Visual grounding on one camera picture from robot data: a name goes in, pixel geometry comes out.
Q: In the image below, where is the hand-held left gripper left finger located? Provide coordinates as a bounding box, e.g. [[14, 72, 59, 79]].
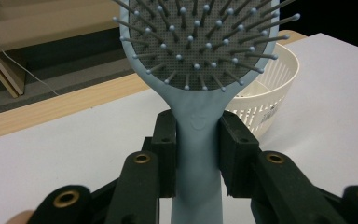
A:
[[141, 108, 179, 199]]

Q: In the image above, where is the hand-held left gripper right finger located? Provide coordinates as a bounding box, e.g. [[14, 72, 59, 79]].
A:
[[218, 110, 262, 199]]

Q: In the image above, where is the beige wooden bench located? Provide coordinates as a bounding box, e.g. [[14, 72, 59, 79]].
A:
[[0, 0, 123, 99]]

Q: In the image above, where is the white plastic basket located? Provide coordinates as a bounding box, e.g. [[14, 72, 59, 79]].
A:
[[225, 42, 301, 140]]

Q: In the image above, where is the light blue hairbrush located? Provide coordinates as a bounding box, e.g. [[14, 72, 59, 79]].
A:
[[111, 0, 301, 224]]

